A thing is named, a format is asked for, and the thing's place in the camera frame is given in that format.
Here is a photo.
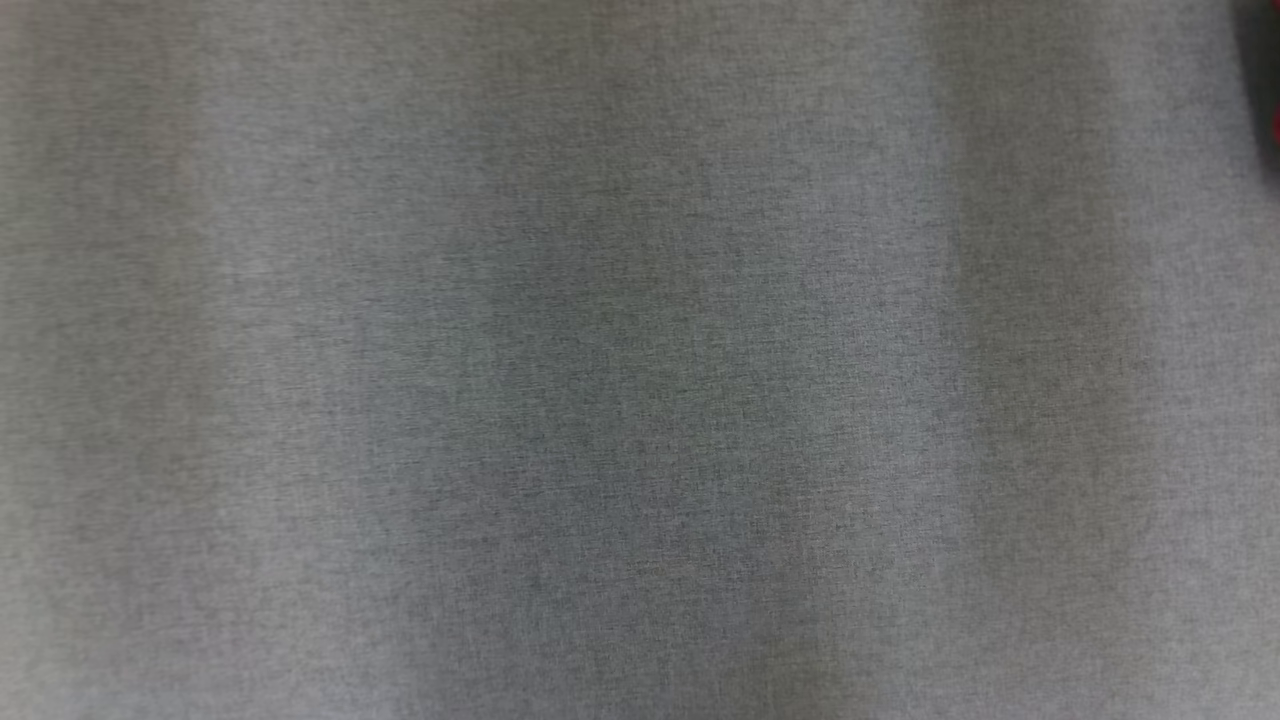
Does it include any grey fabric sofa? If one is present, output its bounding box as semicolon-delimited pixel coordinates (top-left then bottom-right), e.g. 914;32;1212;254
0;0;1280;720

